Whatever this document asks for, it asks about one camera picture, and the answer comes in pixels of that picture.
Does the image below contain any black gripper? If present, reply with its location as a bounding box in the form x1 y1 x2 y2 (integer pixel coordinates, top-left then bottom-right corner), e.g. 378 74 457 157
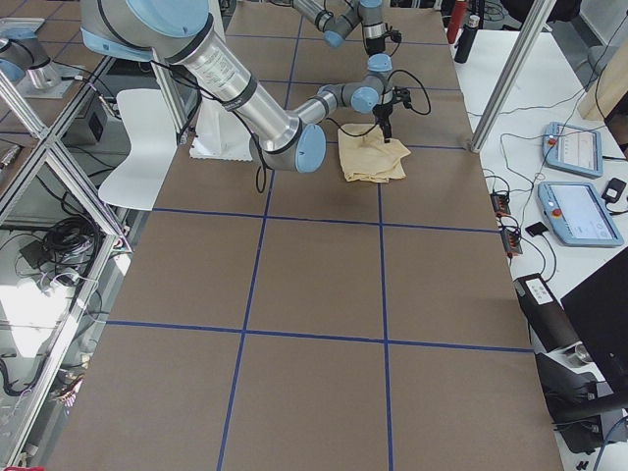
373 102 393 142
365 36 386 55

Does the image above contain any beige long-sleeve printed shirt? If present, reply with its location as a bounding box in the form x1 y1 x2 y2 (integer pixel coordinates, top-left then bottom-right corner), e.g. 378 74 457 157
338 124 411 183

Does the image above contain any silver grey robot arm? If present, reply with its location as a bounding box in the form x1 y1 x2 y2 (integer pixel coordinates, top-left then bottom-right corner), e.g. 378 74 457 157
80 1 392 173
288 0 388 56

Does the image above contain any red bottle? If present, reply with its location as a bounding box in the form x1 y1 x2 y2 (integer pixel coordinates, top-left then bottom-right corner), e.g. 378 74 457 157
446 0 467 44

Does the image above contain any black bottle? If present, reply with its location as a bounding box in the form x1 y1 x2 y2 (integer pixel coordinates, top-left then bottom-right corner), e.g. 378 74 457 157
453 15 480 64

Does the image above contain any blue teach pendant far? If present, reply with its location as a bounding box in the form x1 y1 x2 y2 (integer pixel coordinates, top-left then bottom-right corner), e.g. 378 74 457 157
542 122 602 179

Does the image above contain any blue teach pendant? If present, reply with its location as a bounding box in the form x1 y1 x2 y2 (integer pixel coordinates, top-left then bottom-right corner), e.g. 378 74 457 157
537 182 624 247
542 122 602 179

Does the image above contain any blue teach pendant near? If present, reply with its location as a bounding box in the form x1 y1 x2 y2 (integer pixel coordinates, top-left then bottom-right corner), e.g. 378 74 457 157
537 182 624 247

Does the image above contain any white plastic chair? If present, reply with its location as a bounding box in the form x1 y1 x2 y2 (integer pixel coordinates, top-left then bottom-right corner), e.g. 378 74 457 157
98 88 178 211

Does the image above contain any black monitor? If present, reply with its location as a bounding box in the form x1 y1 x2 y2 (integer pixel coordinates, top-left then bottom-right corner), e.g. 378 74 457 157
561 250 627 392

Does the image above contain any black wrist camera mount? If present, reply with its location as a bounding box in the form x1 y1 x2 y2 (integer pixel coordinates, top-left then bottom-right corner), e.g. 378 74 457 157
392 86 413 110
386 28 402 44

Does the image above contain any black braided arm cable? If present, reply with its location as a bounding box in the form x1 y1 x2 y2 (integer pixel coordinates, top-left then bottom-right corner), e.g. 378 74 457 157
325 69 433 133

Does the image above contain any aluminium frame post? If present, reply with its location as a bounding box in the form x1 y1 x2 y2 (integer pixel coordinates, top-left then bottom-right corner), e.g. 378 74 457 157
469 0 555 153

